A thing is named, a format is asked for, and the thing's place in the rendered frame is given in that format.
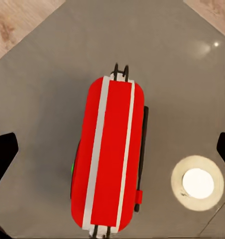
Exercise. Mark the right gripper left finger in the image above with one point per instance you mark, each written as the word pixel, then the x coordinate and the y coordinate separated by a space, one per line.
pixel 8 150

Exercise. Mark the radio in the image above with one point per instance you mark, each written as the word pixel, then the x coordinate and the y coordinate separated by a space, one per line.
pixel 108 164

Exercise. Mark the coffee table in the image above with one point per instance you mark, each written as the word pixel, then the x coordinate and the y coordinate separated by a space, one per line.
pixel 178 59

